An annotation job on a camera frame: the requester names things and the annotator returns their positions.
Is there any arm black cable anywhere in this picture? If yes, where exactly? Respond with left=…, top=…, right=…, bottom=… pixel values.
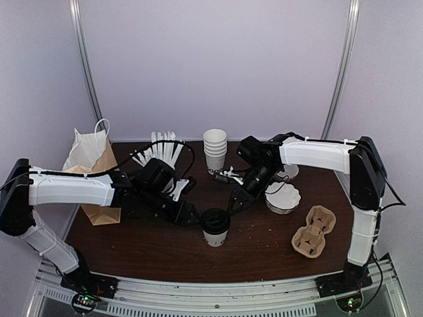
left=0, top=140, right=196, bottom=192
left=284, top=131, right=407, bottom=298

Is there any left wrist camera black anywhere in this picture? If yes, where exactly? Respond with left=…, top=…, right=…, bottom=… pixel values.
left=140, top=158, right=176, bottom=192

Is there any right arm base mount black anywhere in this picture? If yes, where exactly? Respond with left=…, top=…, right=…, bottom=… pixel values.
left=315, top=262, right=373, bottom=298

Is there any brown paper takeout bag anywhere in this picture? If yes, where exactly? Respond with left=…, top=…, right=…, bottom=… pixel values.
left=62, top=118, right=121, bottom=226

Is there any single white paper cup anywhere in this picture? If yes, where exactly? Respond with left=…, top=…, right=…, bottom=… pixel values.
left=202, top=229, right=228, bottom=248

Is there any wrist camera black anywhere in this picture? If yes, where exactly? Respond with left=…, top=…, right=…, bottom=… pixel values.
left=140, top=158, right=176, bottom=192
left=237, top=135, right=263, bottom=166

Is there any black lid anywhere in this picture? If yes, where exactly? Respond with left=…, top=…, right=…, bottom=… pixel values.
left=201, top=208, right=231, bottom=235

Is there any bundle of wrapped white straws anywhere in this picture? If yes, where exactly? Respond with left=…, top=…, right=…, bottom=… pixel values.
left=132, top=131, right=184, bottom=168

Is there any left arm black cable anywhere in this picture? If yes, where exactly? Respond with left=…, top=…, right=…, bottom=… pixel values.
left=0, top=140, right=196, bottom=192

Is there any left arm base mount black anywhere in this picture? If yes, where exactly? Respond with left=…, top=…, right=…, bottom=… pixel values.
left=57, top=260, right=118, bottom=299

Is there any right aluminium corner post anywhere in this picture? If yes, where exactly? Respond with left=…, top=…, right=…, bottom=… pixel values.
left=321, top=0, right=361, bottom=139

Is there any plain white round bowl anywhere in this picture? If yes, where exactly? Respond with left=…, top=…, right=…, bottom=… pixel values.
left=284, top=164, right=299, bottom=182

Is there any aluminium front rail frame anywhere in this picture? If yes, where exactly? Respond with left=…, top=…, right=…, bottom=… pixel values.
left=26, top=259, right=410, bottom=317

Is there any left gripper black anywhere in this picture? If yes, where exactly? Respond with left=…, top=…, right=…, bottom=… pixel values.
left=140, top=188, right=202, bottom=229

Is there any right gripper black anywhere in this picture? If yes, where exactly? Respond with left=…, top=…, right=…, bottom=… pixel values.
left=227, top=165, right=280, bottom=219

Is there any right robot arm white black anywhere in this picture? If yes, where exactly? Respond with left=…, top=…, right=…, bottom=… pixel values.
left=227, top=132, right=387, bottom=292

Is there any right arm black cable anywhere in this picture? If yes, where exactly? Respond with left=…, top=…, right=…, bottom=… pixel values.
left=284, top=131, right=407, bottom=298

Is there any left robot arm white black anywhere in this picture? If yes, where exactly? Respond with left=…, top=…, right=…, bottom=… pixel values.
left=1, top=158, right=200, bottom=293

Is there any stack of white paper cups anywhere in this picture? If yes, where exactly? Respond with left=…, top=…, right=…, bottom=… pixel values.
left=203, top=129, right=227, bottom=174

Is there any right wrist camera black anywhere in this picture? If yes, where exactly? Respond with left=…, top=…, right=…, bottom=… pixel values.
left=237, top=135, right=263, bottom=166

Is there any brown cardboard cup carrier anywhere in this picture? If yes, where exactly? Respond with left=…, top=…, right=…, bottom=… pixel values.
left=291, top=205, right=336, bottom=259

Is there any white scalloped bowl black rim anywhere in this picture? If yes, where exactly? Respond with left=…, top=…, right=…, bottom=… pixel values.
left=264, top=182, right=301, bottom=215

